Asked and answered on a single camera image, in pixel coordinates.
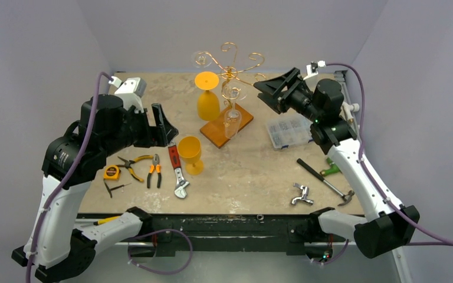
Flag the black table front rail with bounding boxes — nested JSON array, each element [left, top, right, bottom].
[[78, 212, 368, 259]]

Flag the yellow long nose pliers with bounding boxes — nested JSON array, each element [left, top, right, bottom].
[[117, 155, 153, 183]]

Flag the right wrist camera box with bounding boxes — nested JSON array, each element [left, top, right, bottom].
[[303, 60, 326, 84]]

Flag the gold wire wine glass rack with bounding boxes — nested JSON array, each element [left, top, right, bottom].
[[208, 42, 265, 88]]

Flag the yellow tape measure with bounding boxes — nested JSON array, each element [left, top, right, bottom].
[[103, 165, 120, 181]]

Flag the orange black pliers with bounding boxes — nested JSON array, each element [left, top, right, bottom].
[[146, 154, 162, 189]]

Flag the yellow wine glass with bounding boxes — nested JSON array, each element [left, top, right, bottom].
[[178, 136, 204, 175], [194, 71, 220, 121]]

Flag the wooden rack base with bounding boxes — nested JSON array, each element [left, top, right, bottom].
[[199, 104, 254, 149]]

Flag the red adjustable wrench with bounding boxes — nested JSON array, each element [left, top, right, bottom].
[[168, 141, 190, 199]]

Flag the black handled hammer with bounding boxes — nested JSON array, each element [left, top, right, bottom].
[[296, 159, 355, 206]]

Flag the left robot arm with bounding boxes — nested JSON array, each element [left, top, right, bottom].
[[12, 94, 178, 282]]

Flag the yellow handled screwdriver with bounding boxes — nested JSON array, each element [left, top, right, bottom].
[[81, 216, 119, 227]]

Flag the small black hex key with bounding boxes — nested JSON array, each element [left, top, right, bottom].
[[103, 180, 130, 199]]

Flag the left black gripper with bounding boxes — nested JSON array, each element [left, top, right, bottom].
[[102, 102, 178, 157]]

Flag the rear clear wine glass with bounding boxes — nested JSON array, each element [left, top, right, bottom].
[[191, 51, 213, 70]]

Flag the aluminium frame rail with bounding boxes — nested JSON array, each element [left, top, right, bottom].
[[334, 71, 360, 127]]

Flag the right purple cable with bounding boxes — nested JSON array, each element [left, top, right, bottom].
[[324, 62, 453, 248]]

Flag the clear wine glass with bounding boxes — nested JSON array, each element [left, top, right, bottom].
[[222, 82, 247, 139], [191, 51, 213, 70]]

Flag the green faucet valve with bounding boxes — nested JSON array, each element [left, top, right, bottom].
[[320, 158, 341, 177]]

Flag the purple loop cable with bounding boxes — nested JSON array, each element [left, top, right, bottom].
[[127, 228, 194, 275]]

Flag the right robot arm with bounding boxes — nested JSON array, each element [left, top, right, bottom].
[[254, 68, 420, 258]]

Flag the front clear wine glass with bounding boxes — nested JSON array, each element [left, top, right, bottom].
[[222, 82, 247, 139]]

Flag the clear plastic screw box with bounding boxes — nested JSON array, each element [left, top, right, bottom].
[[265, 114, 314, 150]]

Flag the chrome faucet tap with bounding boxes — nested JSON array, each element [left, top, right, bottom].
[[291, 183, 314, 205]]

